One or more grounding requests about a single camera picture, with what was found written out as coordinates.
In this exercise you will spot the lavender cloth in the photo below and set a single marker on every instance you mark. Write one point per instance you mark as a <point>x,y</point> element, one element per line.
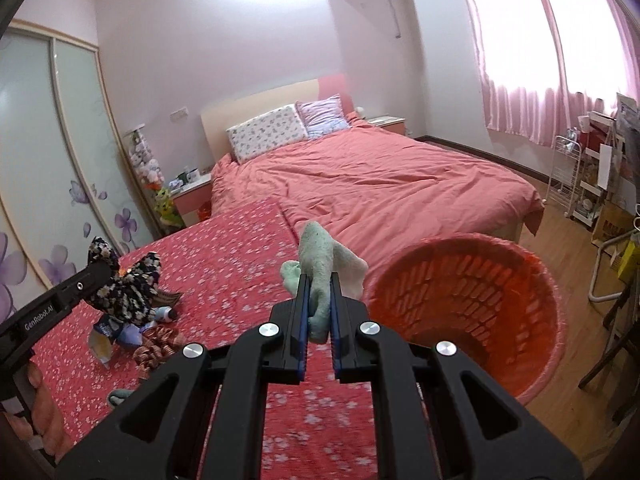
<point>127,335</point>

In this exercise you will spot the pink white nightstand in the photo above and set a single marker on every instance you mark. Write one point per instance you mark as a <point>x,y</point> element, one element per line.
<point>192,205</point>
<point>390,124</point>

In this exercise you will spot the pink curtain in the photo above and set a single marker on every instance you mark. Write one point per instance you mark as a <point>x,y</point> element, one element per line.
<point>525,110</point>

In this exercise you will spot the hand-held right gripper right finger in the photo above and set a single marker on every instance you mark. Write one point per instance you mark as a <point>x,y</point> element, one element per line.
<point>336,320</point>

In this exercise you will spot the clear tube of plush toys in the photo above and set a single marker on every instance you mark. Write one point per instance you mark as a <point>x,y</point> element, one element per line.
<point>145,160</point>

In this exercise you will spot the white metal frame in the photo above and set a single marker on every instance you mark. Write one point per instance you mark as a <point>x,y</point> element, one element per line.
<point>597,270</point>

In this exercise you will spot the yellow white snack packet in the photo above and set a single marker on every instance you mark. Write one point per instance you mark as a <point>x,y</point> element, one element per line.
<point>100,347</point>

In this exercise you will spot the bed with pink duvet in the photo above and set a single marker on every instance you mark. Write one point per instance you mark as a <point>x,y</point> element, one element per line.
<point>375,180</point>

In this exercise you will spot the orange plastic basket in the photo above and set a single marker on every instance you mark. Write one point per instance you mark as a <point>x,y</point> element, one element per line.
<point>475,285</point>

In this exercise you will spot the white pipe cover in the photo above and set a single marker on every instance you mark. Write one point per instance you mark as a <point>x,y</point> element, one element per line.
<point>396,10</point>

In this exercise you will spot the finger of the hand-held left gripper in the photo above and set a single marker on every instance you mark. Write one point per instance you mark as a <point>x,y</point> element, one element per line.
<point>65,295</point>

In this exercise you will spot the white storage cart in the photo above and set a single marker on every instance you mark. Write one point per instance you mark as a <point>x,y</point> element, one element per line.
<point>592,170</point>

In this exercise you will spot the beige pink headboard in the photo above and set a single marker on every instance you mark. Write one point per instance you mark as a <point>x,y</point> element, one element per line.
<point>250,102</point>

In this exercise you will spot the dark wooden chair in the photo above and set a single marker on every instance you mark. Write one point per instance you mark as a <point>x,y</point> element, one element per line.
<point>617,340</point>

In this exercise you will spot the white floral pillow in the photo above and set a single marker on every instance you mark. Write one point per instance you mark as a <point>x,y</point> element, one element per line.
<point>267,132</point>

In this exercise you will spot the brown cardboard box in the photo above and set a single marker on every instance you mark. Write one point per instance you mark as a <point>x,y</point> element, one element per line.
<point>612,222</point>

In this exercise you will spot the purple striped pillow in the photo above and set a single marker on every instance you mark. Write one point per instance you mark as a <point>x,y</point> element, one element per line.
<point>322,115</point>

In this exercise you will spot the dark floral cloth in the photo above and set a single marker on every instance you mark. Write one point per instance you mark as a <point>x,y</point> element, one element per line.
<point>135,290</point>

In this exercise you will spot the green sock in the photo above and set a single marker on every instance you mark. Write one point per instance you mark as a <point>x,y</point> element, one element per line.
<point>317,260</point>
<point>119,399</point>

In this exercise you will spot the blue white tube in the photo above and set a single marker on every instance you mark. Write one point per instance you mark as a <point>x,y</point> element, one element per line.
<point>162,315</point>

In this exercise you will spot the red floral blanket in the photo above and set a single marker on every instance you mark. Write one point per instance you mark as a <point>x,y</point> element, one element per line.
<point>225,270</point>

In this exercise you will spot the yellow green plush toy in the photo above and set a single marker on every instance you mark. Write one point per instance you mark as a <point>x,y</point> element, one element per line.
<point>167,207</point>

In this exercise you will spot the sliding door wardrobe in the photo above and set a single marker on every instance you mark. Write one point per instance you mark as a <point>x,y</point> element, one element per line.
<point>50,160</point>

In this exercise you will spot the yellow bag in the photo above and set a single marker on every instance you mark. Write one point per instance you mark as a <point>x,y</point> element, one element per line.
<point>629,262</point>

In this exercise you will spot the white wall socket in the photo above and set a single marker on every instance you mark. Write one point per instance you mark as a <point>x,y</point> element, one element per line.
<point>178,113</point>

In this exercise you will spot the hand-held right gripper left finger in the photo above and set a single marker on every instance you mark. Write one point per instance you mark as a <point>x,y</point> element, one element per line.
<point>300,320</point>

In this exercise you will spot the person's left hand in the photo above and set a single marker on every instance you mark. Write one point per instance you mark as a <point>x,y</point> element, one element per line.
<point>47,410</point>

